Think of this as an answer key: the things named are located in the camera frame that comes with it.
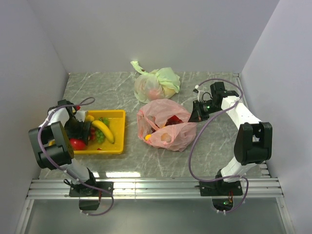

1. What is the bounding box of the aluminium mounting rail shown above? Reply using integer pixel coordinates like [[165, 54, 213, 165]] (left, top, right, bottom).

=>
[[26, 177, 284, 199]]

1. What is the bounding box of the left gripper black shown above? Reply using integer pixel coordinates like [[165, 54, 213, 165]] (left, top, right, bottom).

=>
[[64, 117, 90, 144]]

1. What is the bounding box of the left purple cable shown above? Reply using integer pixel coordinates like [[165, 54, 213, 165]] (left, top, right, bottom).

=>
[[38, 97, 96, 188]]

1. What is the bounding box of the green grape bunch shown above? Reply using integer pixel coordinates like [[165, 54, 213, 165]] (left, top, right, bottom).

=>
[[95, 117, 109, 144]]

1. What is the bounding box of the yellow banana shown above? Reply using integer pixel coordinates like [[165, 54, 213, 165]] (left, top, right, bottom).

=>
[[92, 120, 115, 144]]

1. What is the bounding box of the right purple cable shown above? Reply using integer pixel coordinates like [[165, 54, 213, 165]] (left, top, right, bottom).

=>
[[189, 78, 250, 213]]

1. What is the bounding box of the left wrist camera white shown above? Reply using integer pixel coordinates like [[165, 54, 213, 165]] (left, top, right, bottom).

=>
[[75, 106, 88, 122]]

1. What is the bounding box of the red apple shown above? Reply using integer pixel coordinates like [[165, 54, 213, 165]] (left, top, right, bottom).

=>
[[70, 138, 87, 151]]

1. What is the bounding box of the pink plastic bag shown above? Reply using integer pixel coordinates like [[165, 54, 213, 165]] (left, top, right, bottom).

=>
[[136, 99, 197, 152]]

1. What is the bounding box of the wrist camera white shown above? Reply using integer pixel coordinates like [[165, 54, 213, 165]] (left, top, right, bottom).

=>
[[75, 106, 88, 122], [193, 85, 205, 102]]

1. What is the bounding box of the right side aluminium rail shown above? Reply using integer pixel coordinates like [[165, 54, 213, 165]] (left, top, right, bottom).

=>
[[232, 73, 244, 93]]

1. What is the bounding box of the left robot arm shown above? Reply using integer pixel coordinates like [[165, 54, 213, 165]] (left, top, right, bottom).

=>
[[28, 99, 98, 196]]

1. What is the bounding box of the green plastic bag with fruits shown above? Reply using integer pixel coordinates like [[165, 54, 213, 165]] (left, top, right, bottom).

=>
[[131, 61, 181, 103]]

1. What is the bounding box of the purple cable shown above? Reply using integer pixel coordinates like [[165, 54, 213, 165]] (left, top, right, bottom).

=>
[[189, 78, 250, 213], [38, 97, 96, 188]]

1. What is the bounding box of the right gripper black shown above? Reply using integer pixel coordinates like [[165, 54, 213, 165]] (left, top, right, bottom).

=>
[[188, 99, 221, 125]]

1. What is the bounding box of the yellow plastic tray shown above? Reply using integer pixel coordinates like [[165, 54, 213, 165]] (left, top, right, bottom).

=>
[[74, 110, 126, 155]]

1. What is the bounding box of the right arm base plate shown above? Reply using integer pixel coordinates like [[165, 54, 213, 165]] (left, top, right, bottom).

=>
[[198, 180, 243, 196]]

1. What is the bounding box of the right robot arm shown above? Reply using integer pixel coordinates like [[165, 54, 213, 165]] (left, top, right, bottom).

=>
[[189, 78, 273, 195]]

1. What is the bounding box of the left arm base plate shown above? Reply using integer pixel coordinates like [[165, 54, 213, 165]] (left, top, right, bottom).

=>
[[69, 181, 114, 197]]

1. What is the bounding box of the purple grape bunch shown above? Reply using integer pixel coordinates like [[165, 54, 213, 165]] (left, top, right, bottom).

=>
[[151, 115, 183, 133]]

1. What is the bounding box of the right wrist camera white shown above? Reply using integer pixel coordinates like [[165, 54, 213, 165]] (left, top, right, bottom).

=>
[[193, 85, 205, 102]]

